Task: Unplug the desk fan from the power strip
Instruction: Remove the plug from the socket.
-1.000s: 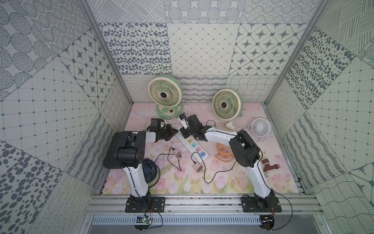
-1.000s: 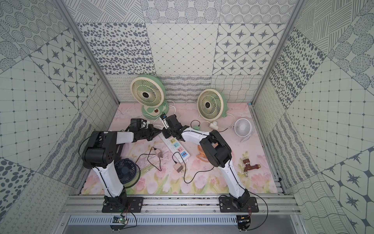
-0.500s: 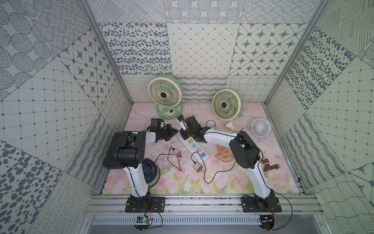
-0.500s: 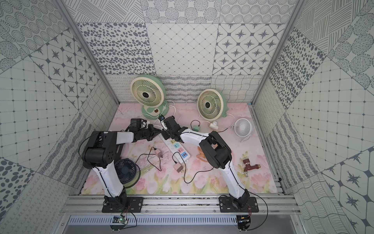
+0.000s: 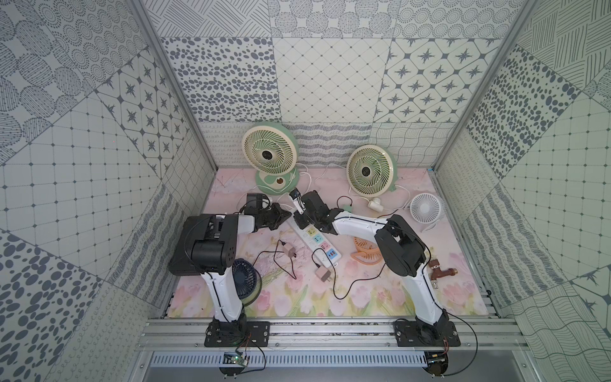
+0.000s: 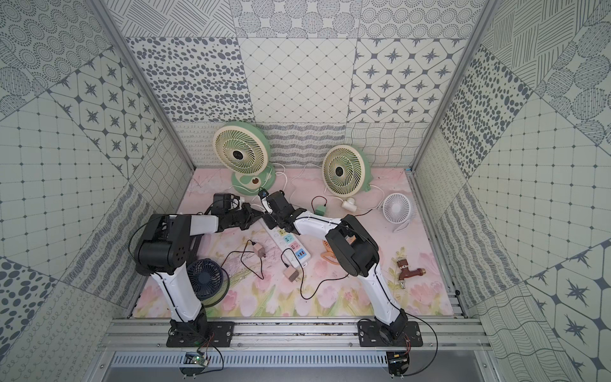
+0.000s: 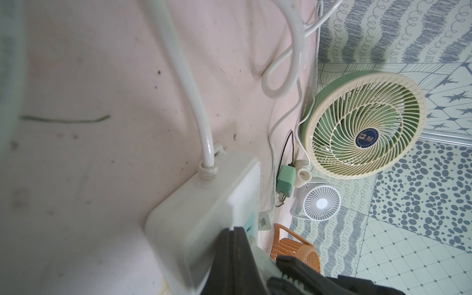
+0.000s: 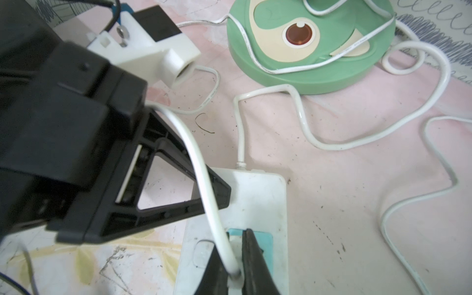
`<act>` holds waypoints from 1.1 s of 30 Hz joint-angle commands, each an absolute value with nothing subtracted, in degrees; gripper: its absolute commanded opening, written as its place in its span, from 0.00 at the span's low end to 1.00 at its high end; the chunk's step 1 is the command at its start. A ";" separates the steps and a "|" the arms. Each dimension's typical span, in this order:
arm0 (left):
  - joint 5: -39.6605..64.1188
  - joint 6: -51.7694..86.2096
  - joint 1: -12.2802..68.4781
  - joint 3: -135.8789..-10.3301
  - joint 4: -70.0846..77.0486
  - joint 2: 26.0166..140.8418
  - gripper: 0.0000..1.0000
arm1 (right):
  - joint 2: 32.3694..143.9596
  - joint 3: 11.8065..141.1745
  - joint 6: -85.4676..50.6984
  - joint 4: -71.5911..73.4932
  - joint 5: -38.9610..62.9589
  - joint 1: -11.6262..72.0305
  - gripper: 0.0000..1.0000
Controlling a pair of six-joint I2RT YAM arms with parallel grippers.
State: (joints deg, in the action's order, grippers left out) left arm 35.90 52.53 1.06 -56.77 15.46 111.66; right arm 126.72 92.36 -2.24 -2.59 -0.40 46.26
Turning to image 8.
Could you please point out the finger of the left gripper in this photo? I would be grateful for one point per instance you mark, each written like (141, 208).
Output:
(147, 181)

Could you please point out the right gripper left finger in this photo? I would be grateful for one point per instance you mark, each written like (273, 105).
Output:
(214, 280)

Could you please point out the floral pink table mat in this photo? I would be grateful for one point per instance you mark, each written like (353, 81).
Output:
(334, 202)

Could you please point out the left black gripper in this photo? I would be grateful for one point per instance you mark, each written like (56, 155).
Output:
(57, 130)

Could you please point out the left green cream desk fan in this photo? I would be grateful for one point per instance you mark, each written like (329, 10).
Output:
(316, 46)

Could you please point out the white power strip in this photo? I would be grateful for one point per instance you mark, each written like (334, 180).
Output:
(258, 202)

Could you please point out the white plug of fan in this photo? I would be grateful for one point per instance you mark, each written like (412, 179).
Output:
(235, 284)

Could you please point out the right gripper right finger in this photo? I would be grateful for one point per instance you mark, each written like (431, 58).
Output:
(258, 280)

